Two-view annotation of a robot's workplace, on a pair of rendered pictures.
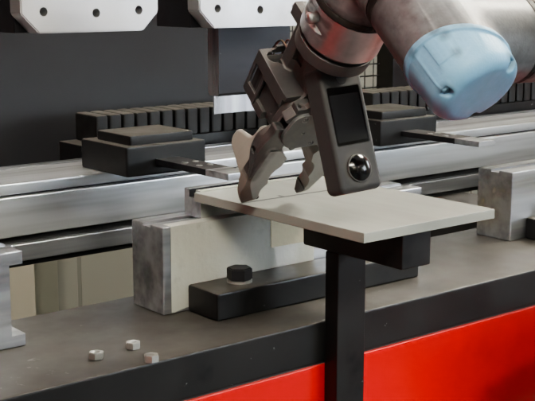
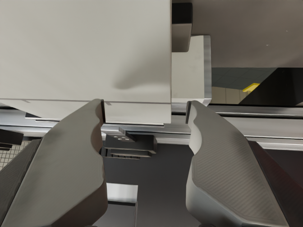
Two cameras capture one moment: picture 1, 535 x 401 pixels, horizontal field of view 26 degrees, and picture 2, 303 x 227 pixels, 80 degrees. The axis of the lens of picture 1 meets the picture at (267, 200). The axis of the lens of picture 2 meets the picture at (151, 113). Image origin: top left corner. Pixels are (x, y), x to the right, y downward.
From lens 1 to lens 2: 106 cm
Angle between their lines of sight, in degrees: 32
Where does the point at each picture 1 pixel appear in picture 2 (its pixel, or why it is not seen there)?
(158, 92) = not seen: hidden behind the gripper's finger
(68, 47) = (133, 182)
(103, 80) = (120, 167)
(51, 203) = (185, 128)
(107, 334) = (281, 22)
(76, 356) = not seen: outside the picture
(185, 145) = (117, 146)
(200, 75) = not seen: hidden behind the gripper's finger
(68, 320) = (259, 55)
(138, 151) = (145, 147)
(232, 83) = (119, 214)
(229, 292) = (177, 24)
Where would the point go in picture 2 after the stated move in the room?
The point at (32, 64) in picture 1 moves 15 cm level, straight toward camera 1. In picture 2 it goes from (148, 177) to (165, 182)
